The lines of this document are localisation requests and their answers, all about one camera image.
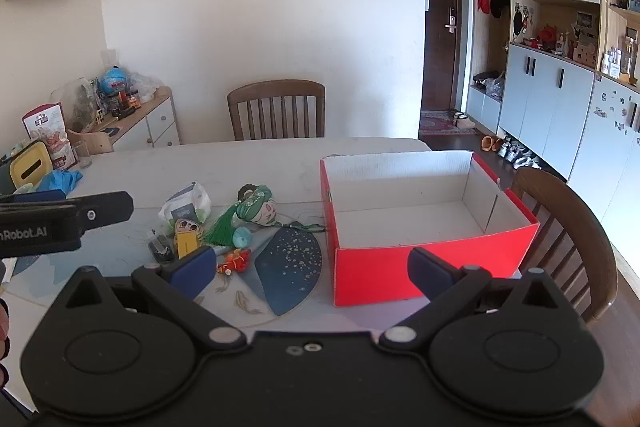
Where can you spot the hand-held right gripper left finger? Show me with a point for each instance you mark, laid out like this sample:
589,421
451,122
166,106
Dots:
192,266

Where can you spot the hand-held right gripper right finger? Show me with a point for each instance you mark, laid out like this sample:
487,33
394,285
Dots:
430,271

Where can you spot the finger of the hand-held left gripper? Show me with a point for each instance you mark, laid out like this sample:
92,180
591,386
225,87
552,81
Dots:
107,208
40,196

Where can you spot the small yellow toy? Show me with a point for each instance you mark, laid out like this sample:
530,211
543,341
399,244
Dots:
186,245

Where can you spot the small black stapler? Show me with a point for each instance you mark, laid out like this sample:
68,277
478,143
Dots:
160,249

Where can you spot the green tassel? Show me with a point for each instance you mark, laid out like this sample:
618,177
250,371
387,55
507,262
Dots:
222,227

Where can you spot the red cardboard box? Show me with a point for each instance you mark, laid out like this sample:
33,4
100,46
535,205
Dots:
375,272

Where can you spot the small teal oval case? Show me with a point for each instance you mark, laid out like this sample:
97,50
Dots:
243,237

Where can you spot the white packet with blue label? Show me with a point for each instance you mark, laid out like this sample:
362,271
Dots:
185,202

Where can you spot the green patterned sachet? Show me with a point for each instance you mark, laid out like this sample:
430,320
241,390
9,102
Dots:
257,208

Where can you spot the brown hair scrunchie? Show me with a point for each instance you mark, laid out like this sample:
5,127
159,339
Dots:
240,193

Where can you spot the blue cloth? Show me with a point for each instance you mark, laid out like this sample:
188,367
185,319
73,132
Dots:
60,181

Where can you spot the yellow tissue box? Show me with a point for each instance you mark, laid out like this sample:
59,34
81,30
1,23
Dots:
30,164

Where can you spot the clear drinking glass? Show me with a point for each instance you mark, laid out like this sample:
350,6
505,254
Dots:
84,156

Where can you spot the red and white package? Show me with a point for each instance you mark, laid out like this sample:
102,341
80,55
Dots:
50,132

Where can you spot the light wooden tray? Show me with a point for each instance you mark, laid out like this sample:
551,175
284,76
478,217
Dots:
92,143

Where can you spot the white wooden-top sideboard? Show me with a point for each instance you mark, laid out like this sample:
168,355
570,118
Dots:
160,122

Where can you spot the clear wrapped green bouquet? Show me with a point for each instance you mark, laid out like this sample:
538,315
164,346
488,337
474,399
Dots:
82,102

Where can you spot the blue globe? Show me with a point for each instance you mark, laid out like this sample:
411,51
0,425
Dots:
112,79

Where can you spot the clear plastic bag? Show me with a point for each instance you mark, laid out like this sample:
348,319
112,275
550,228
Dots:
146,84

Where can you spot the pair of orange slippers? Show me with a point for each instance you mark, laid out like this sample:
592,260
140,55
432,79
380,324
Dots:
489,143

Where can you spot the patterned red doormat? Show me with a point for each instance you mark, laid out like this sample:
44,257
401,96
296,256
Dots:
440,126

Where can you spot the row of sneakers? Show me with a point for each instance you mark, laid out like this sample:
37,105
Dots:
517,154

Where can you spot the pair of beige slippers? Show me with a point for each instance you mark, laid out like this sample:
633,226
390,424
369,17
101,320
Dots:
462,121

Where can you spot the brown wooden slat-back chair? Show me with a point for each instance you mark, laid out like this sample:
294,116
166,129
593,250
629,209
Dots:
587,237
275,89

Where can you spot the grey plastic bag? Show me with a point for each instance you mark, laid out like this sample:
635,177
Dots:
495,86

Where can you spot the white cabinet with stickers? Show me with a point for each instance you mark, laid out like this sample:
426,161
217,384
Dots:
610,157

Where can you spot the silver door lock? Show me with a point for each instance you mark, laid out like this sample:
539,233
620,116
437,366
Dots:
451,19

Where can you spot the red round decoration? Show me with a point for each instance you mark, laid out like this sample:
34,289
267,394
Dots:
549,36

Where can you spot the wooden cutout box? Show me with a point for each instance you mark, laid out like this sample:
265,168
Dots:
585,54

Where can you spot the white storage containers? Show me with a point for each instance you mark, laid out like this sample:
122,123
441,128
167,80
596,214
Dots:
610,63

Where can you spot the glass jar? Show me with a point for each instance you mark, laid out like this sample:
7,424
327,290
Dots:
628,54

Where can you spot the small framed photo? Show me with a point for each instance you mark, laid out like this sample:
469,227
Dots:
586,20

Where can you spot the wooden open shelf unit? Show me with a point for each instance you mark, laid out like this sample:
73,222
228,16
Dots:
615,14

